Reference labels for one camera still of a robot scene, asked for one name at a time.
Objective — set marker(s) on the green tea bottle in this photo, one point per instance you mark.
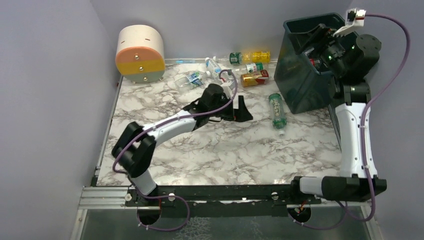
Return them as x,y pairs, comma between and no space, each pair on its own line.
279,120

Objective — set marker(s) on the round pastel drawer cabinet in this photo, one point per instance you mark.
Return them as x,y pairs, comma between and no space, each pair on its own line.
140,54

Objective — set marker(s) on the clear bottle red label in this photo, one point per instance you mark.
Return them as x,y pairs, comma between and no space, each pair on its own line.
316,62

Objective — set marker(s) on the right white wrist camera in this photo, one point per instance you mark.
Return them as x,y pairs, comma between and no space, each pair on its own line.
354,20

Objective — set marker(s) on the yellow bottle green label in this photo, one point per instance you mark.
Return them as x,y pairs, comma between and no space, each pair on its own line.
239,58

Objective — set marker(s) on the amber tea bottle red label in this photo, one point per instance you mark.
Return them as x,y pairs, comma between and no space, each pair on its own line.
254,79

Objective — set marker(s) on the dark green plastic bin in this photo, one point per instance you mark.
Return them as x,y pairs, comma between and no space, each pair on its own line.
303,87

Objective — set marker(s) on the crushed clear bottle blue-green label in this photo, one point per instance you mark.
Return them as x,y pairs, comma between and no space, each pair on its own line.
191,80

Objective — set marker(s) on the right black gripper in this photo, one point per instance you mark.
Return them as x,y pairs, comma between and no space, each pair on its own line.
315,40

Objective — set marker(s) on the tall clear bottle blue label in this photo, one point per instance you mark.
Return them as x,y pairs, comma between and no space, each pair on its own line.
213,68

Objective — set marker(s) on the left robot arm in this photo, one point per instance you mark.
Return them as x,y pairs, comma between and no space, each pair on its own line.
135,147

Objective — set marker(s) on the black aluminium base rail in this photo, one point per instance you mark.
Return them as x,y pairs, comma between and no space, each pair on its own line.
202,200

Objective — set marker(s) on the clear bottle green cap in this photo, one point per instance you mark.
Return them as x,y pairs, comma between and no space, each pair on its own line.
249,68

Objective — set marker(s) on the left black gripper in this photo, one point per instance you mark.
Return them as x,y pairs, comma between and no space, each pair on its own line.
236,108

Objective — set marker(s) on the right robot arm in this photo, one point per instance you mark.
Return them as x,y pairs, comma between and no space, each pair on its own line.
358,179

